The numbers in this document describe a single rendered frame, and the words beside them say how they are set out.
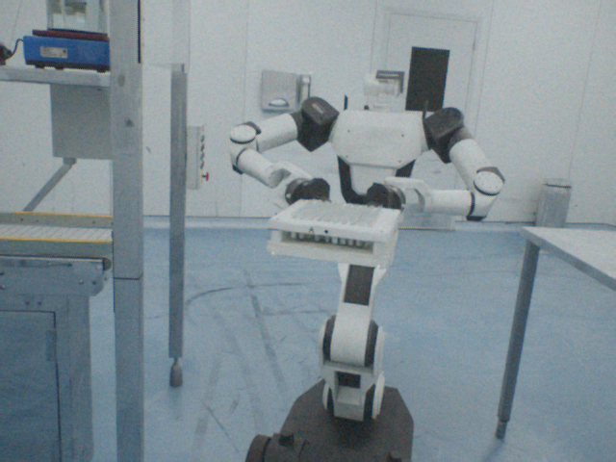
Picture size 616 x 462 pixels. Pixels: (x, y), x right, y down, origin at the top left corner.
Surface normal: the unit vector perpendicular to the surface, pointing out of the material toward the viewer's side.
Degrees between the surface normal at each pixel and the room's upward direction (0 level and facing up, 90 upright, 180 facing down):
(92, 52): 90
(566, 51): 90
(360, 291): 58
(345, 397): 41
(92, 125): 90
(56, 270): 90
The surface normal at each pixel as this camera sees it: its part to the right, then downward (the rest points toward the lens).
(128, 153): 0.10, 0.25
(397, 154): -0.23, 0.23
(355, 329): -0.11, -0.54
